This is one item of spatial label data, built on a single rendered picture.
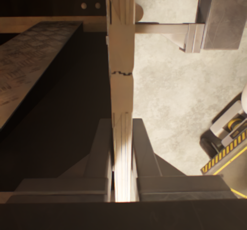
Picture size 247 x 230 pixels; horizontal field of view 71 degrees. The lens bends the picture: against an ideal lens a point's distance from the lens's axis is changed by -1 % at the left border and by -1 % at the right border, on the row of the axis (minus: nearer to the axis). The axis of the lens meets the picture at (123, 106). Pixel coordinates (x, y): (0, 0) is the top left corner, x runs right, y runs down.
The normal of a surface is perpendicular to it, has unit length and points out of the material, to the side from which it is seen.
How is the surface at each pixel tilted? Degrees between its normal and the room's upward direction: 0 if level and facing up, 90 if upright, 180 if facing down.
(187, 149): 0
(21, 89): 80
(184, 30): 0
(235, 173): 0
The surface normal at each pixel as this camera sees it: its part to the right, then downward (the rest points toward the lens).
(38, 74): 0.00, -0.79
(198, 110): 0.02, 0.45
